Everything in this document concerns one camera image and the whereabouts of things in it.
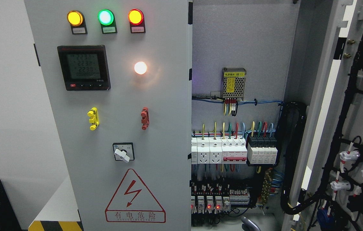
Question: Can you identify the grey cabinet door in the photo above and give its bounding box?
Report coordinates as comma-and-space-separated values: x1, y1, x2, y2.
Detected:
25, 0, 193, 231
278, 0, 363, 231

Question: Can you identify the red indicator lamp left door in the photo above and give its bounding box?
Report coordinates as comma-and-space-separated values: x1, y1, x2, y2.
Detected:
128, 9, 144, 25

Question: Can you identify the green indicator lamp left door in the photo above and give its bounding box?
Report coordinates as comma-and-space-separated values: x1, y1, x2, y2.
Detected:
98, 9, 114, 25

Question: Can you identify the yellow indicator lamp left door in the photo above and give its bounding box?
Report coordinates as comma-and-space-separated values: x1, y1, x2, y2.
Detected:
67, 10, 84, 27

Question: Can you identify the red terminal connector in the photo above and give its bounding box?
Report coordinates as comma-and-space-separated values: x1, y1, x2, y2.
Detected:
141, 107, 149, 130

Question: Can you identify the white socket breaker row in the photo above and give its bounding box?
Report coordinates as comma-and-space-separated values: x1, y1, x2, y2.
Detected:
191, 137, 247, 164

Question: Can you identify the white indicator lamp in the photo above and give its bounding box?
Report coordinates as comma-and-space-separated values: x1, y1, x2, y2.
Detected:
134, 61, 147, 75

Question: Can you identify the perforated metal power supply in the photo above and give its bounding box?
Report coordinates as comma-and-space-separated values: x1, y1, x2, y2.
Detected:
221, 67, 247, 98

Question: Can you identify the lower relay terminal row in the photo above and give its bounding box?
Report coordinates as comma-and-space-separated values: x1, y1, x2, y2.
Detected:
190, 179, 252, 214

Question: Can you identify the yellow terminal connector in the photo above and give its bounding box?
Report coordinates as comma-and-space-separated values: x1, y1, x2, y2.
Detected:
87, 107, 100, 131

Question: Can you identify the black white surge protector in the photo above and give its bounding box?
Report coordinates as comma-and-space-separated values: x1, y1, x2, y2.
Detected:
246, 135, 279, 167

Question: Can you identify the red electric hazard warning sticker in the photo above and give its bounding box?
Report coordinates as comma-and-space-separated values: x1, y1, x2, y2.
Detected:
105, 168, 166, 223

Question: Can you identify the black digital power meter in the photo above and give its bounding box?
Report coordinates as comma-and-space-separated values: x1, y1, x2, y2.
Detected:
57, 45, 111, 91

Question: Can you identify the brass busbar right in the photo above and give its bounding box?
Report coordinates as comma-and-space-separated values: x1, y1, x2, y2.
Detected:
260, 168, 272, 205

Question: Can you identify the white rotary selector switch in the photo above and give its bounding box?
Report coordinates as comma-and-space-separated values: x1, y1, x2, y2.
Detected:
112, 143, 135, 163

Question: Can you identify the black right cable conduit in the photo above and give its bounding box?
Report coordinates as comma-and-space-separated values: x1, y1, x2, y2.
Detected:
278, 101, 325, 215

